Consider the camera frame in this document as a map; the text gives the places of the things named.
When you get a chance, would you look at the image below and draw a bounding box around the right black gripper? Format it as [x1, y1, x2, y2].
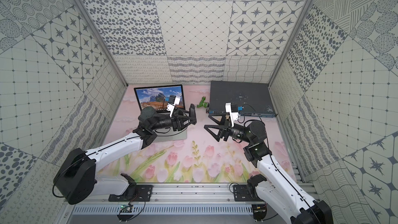
[204, 112, 253, 144]

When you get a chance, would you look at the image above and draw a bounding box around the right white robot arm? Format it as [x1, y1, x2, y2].
[204, 114, 333, 224]

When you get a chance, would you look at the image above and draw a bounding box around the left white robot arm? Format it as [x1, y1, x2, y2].
[53, 104, 197, 205]

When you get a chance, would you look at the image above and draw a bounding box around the silver laptop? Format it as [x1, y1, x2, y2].
[134, 85, 187, 143]

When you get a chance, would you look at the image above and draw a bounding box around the green connector plug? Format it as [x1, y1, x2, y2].
[197, 96, 209, 108]

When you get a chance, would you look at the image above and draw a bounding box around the pink floral table mat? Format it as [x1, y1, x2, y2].
[99, 85, 297, 183]

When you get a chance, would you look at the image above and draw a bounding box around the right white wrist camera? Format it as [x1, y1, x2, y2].
[225, 103, 239, 127]

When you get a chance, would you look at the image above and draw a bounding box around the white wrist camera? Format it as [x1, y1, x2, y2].
[225, 103, 239, 127]
[167, 95, 180, 117]

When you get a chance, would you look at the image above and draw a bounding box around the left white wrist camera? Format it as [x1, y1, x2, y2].
[167, 95, 180, 117]

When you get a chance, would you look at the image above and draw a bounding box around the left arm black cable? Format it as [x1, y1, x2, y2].
[153, 127, 189, 138]

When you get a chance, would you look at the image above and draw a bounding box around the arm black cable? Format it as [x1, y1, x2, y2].
[237, 105, 271, 150]
[153, 127, 189, 138]

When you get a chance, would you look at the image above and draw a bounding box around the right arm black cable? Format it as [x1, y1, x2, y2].
[237, 105, 271, 150]

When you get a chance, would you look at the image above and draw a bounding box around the grey network switch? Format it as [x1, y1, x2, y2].
[209, 81, 277, 118]

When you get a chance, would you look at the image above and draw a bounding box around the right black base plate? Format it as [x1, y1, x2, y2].
[230, 184, 264, 202]

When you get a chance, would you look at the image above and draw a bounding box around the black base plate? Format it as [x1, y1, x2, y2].
[108, 185, 153, 202]
[230, 184, 264, 202]

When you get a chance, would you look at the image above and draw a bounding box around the aluminium mounting rail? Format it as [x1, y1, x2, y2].
[67, 183, 264, 216]

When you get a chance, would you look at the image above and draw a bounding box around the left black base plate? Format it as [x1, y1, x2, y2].
[108, 185, 153, 202]

